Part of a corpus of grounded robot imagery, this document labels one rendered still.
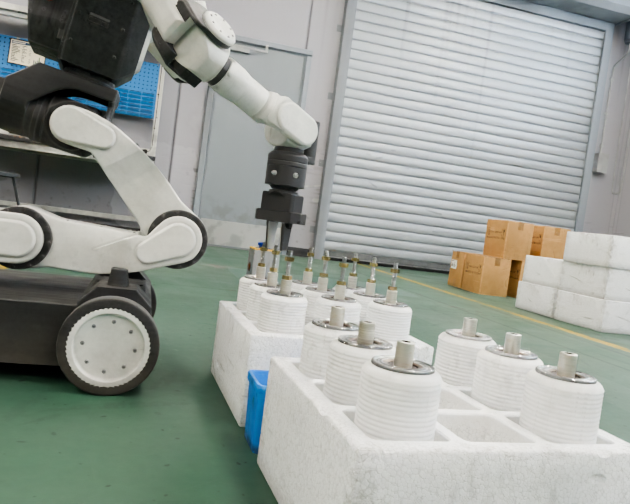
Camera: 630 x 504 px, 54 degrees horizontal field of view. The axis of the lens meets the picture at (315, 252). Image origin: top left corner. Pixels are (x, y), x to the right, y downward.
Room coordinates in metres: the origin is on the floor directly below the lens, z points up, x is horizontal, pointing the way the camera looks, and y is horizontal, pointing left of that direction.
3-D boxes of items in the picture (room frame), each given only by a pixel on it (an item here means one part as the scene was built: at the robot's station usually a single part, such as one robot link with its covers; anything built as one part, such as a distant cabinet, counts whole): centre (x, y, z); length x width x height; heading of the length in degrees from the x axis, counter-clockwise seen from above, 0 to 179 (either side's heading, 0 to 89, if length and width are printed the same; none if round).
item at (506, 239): (5.04, -1.53, 0.45); 0.30 x 0.24 x 0.30; 17
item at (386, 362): (0.73, -0.12, 0.25); 0.08 x 0.08 x 0.01
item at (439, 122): (6.95, -1.52, 1.55); 3.20 x 0.12 x 3.10; 105
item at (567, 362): (0.81, -0.35, 0.26); 0.02 x 0.02 x 0.03
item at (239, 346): (1.41, -0.03, 0.09); 0.39 x 0.39 x 0.18; 18
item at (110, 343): (1.26, 0.39, 0.10); 0.20 x 0.05 x 0.20; 105
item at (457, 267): (5.32, -1.35, 0.15); 0.30 x 0.24 x 0.30; 104
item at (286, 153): (1.38, 0.08, 0.57); 0.11 x 0.11 x 0.11; 37
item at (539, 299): (4.07, -1.63, 0.09); 0.39 x 0.39 x 0.18; 16
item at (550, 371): (0.81, -0.35, 0.25); 0.08 x 0.08 x 0.01
